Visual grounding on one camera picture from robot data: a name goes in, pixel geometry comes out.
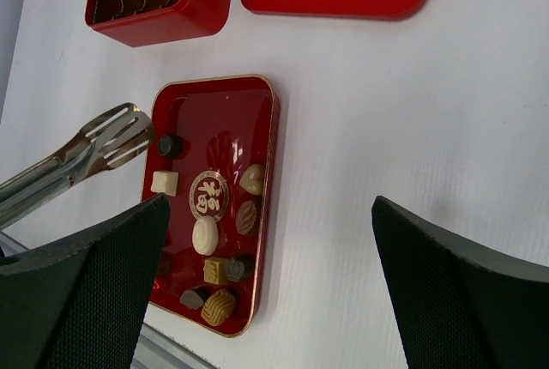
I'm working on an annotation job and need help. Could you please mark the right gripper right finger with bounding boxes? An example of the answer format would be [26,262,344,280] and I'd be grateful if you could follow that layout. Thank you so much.
[371,196,548,368]

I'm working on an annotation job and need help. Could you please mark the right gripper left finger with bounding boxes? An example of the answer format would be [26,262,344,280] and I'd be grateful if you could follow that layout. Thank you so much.
[1,194,170,368]

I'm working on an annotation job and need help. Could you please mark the white square chocolate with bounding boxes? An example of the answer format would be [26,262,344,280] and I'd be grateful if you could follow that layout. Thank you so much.
[150,171,178,197]

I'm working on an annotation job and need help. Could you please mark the metal tongs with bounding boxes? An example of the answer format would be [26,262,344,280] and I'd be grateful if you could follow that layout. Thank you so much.
[1,103,156,229]

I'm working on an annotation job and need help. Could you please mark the dark round chocolate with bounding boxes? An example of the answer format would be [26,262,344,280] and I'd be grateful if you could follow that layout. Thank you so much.
[157,134,184,160]

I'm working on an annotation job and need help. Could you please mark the layered brown bar chocolate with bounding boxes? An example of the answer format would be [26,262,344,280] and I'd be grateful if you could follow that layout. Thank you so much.
[156,253,173,277]

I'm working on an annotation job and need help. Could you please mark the dark leaf chocolate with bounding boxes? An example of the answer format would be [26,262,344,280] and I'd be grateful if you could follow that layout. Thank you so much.
[179,286,210,311]

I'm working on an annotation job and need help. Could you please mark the tan leaf square chocolate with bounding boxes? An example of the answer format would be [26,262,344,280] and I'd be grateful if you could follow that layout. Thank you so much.
[203,257,228,285]

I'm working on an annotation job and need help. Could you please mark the tan shell chocolate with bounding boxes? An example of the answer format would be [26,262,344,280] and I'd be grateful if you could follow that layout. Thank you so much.
[201,289,236,327]

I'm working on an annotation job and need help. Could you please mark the white oval chocolate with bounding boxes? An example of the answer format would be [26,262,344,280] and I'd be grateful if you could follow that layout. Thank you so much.
[192,215,219,256]

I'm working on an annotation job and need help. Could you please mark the dark crown chocolate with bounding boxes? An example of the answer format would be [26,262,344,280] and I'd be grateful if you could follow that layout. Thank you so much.
[225,254,256,282]

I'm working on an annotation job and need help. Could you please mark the brown oval ridged chocolate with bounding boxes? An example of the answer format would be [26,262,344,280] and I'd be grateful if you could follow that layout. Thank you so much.
[235,200,261,236]

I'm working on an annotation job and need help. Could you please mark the heart shaped tan chocolate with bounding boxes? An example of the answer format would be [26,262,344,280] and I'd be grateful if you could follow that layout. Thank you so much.
[239,164,265,197]

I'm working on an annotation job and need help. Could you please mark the red rectangular tray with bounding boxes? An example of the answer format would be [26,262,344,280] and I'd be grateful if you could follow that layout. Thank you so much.
[142,75,280,337]

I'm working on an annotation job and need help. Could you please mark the aluminium front rail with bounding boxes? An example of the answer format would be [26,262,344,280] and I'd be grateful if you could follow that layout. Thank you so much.
[130,323,216,369]

